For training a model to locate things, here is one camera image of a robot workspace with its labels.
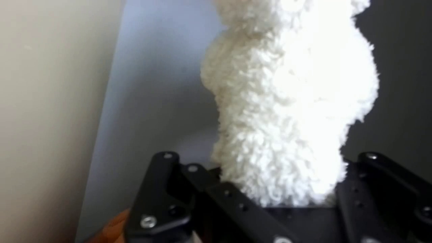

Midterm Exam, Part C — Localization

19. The grey drawer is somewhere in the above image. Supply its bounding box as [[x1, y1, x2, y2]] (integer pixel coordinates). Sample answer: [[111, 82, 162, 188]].
[[73, 0, 432, 243]]

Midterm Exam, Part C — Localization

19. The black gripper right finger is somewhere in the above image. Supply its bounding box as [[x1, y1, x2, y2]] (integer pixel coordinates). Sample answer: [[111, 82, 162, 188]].
[[335, 150, 432, 243]]

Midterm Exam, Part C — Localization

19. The white fluffy teddy bear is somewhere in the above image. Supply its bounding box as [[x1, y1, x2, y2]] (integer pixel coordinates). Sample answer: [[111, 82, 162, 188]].
[[200, 0, 381, 208]]

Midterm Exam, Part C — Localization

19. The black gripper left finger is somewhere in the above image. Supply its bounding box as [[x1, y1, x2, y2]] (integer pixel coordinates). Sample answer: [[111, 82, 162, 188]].
[[127, 150, 294, 243]]

